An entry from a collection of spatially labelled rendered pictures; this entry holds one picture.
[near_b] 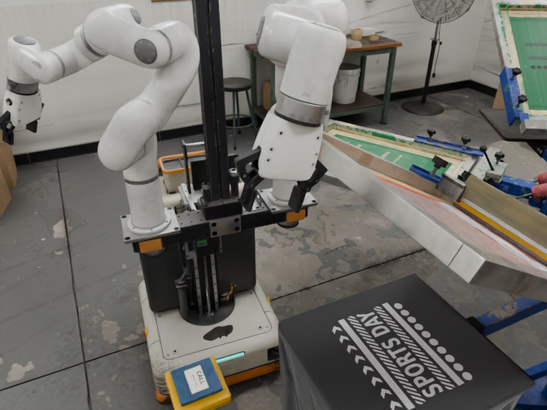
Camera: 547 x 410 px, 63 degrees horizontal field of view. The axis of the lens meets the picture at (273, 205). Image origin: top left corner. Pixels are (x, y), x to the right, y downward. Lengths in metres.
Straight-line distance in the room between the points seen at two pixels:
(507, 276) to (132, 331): 2.22
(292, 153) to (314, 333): 0.68
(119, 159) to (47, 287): 2.04
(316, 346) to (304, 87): 0.76
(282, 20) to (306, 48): 0.09
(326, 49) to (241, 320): 1.73
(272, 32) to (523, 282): 0.52
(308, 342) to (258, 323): 0.98
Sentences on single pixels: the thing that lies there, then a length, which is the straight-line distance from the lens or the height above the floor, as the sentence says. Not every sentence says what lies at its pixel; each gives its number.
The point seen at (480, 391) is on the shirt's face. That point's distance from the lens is 1.25.
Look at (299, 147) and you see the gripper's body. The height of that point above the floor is 1.60.
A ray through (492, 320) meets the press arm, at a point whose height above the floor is 0.92.
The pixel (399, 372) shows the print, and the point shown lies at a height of 0.95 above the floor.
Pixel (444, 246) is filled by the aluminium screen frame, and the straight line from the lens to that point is 0.66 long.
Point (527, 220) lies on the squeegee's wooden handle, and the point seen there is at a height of 1.27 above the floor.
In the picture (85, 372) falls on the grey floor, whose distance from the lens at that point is 2.57.
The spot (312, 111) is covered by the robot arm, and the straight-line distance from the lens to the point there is 0.67.
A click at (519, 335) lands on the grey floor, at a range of 2.86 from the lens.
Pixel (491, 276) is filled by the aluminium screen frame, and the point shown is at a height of 1.49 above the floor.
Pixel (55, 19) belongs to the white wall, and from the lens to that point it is 4.43.
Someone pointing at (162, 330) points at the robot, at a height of 0.28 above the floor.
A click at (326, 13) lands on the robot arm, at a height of 1.74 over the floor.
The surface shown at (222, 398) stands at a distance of 1.14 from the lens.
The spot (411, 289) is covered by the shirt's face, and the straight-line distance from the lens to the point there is 1.44.
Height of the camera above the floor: 1.88
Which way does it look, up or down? 32 degrees down
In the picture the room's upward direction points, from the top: straight up
